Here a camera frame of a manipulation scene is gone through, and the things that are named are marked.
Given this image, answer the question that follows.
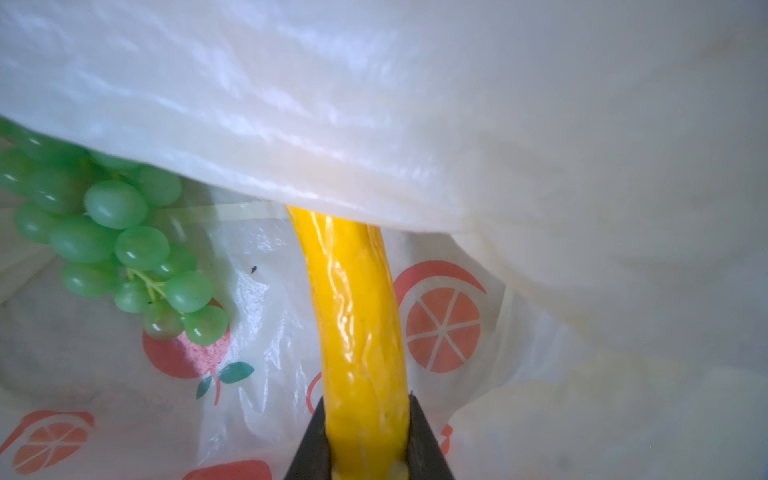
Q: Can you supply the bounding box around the fake yellow banana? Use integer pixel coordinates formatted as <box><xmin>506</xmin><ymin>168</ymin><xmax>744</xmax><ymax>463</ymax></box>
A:
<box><xmin>289</xmin><ymin>207</ymin><xmax>410</xmax><ymax>479</ymax></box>

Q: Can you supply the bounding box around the fake green grapes bunch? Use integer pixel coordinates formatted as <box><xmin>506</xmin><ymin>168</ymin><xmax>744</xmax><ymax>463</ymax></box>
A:
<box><xmin>1</xmin><ymin>119</ymin><xmax>230</xmax><ymax>346</ymax></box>

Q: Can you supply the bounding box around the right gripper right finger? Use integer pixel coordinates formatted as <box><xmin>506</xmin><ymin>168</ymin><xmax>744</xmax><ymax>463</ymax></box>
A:
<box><xmin>406</xmin><ymin>393</ymin><xmax>454</xmax><ymax>480</ymax></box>

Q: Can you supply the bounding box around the cream plastic shopping bag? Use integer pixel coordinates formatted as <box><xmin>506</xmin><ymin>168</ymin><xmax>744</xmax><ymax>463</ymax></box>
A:
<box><xmin>1</xmin><ymin>1</ymin><xmax>767</xmax><ymax>479</ymax></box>

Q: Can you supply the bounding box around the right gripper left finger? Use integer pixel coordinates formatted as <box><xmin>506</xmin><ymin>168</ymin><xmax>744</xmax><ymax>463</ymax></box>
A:
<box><xmin>284</xmin><ymin>398</ymin><xmax>332</xmax><ymax>480</ymax></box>

